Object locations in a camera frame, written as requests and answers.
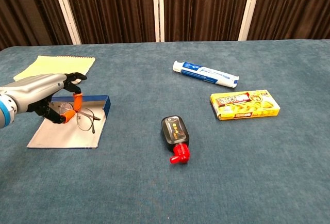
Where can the white partition frame post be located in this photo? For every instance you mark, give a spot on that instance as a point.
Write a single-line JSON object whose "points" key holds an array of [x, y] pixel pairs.
{"points": [[158, 8], [65, 9], [248, 8]]}

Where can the white blue toothpaste tube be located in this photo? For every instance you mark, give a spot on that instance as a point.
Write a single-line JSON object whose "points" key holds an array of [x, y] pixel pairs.
{"points": [[206, 74]]}

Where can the black and red car key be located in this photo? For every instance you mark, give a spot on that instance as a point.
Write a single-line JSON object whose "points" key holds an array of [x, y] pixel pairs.
{"points": [[175, 131]]}

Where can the black eyeglasses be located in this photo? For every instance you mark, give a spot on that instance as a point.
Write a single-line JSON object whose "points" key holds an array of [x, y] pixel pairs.
{"points": [[85, 119]]}

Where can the dark brown curtain panel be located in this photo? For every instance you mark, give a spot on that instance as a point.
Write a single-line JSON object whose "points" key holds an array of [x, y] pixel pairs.
{"points": [[25, 9], [203, 7], [291, 7], [113, 7]]}

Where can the yellow snack box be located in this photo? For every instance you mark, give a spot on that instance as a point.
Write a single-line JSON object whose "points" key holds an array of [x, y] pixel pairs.
{"points": [[245, 105]]}

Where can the blue table mat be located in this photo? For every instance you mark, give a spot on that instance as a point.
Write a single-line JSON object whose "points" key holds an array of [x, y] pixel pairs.
{"points": [[232, 169]]}

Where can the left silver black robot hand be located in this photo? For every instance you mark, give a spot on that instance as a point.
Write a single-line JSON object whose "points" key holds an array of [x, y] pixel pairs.
{"points": [[38, 89]]}

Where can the blue and white box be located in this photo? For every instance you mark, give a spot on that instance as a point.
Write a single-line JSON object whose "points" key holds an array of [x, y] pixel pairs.
{"points": [[72, 137]]}

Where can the yellow spiral notepad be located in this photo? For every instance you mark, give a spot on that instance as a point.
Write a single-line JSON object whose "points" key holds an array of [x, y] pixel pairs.
{"points": [[59, 65]]}

